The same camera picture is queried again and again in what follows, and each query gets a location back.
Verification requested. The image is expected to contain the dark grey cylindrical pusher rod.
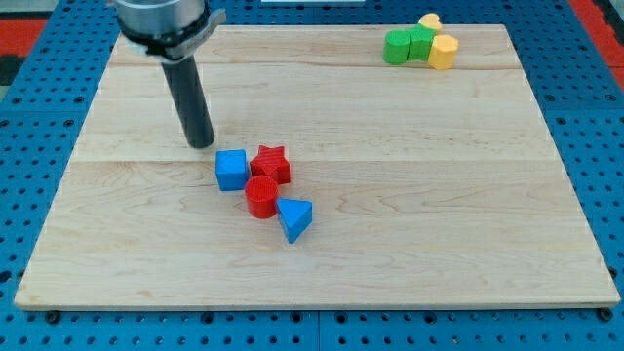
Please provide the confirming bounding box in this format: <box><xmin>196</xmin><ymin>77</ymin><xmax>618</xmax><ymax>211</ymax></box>
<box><xmin>162</xmin><ymin>56</ymin><xmax>215</xmax><ymax>149</ymax></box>

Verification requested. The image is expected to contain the blue cube block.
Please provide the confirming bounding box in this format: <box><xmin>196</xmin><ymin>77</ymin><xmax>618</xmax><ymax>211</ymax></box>
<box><xmin>215</xmin><ymin>149</ymin><xmax>249</xmax><ymax>191</ymax></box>

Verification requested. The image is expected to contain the red star block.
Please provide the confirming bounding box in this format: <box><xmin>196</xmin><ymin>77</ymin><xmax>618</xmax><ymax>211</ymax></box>
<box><xmin>250</xmin><ymin>145</ymin><xmax>291</xmax><ymax>184</ymax></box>

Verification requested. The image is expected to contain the red cylinder block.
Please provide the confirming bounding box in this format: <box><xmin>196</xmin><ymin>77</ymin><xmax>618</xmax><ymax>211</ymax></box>
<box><xmin>244</xmin><ymin>175</ymin><xmax>279</xmax><ymax>219</ymax></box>

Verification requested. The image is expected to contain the blue triangle block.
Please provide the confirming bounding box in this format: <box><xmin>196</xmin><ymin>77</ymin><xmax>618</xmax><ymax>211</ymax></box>
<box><xmin>276</xmin><ymin>198</ymin><xmax>313</xmax><ymax>244</ymax></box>

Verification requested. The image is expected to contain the green cylinder block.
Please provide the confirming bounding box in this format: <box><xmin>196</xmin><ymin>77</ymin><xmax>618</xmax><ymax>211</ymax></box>
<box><xmin>382</xmin><ymin>29</ymin><xmax>411</xmax><ymax>65</ymax></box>

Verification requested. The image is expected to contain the green star block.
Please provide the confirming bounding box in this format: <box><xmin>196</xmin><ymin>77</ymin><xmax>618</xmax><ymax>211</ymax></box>
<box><xmin>407</xmin><ymin>24</ymin><xmax>436</xmax><ymax>61</ymax></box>

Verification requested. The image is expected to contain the yellow heart block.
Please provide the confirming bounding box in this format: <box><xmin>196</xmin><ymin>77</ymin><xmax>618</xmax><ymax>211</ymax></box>
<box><xmin>418</xmin><ymin>13</ymin><xmax>443</xmax><ymax>33</ymax></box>

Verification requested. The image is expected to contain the yellow hexagon block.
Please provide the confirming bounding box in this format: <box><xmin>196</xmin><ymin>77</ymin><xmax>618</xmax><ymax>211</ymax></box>
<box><xmin>427</xmin><ymin>34</ymin><xmax>459</xmax><ymax>70</ymax></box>

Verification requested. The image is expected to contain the light wooden board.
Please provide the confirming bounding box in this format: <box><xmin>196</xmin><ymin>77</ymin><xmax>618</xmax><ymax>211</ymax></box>
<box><xmin>15</xmin><ymin>24</ymin><xmax>620</xmax><ymax>311</ymax></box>

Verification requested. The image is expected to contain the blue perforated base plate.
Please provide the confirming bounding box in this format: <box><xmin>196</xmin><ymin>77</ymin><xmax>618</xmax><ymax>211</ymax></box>
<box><xmin>1</xmin><ymin>0</ymin><xmax>623</xmax><ymax>350</ymax></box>

